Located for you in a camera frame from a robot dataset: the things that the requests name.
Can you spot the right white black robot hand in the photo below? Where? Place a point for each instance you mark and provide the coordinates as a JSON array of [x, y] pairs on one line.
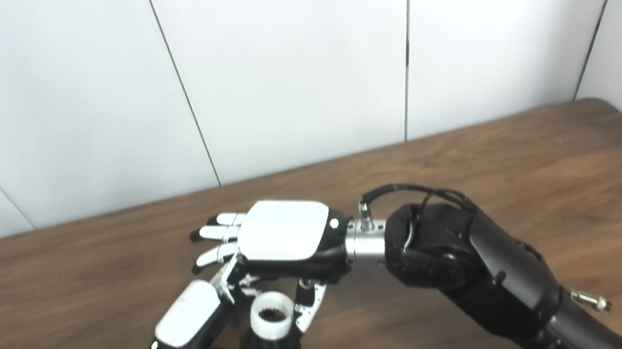
[[286, 231]]

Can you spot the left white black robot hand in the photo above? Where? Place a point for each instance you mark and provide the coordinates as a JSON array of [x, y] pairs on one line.
[[187, 316]]

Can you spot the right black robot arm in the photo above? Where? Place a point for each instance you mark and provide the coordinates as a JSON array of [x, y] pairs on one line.
[[474, 261]]

